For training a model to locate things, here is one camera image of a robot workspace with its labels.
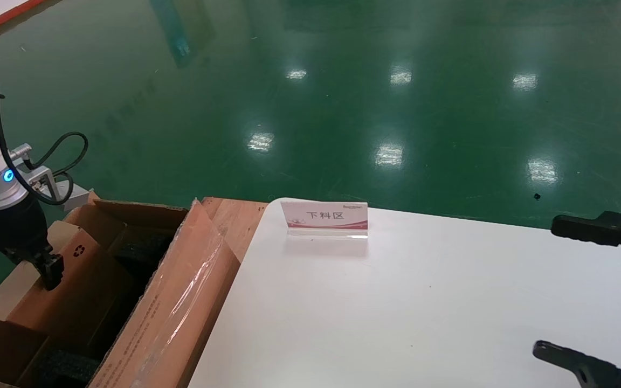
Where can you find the large cardboard box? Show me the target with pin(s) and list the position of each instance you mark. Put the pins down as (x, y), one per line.
(181, 302)

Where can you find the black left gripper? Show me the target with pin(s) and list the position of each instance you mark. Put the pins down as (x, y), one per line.
(14, 231)

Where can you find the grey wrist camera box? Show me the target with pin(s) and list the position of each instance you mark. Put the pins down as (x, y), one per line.
(70, 195)

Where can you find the acrylic sign with red stripe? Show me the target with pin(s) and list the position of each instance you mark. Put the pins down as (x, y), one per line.
(332, 215)

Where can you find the black foam pad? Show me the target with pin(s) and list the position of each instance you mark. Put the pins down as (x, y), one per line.
(68, 369)
(140, 248)

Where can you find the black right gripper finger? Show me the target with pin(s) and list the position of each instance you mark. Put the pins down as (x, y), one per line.
(591, 372)
(585, 230)

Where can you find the small cardboard box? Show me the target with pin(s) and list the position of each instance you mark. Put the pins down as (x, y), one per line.
(84, 291)

